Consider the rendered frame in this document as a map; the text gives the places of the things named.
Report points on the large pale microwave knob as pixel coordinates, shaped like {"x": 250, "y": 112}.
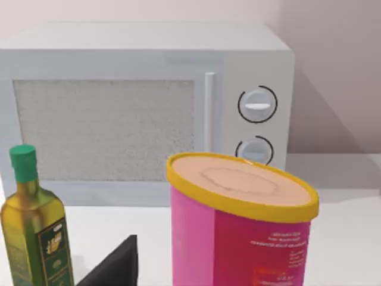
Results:
{"x": 257, "y": 103}

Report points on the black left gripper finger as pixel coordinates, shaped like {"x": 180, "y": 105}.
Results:
{"x": 122, "y": 265}

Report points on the small pale microwave knob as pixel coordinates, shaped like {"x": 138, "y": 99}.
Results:
{"x": 254, "y": 149}

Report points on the green oil bottle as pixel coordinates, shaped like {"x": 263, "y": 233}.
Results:
{"x": 35, "y": 226}

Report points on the pink can with yellow rim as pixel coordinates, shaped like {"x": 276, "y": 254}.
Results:
{"x": 238, "y": 226}

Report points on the pale microwave oven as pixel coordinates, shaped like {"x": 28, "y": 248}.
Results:
{"x": 143, "y": 113}

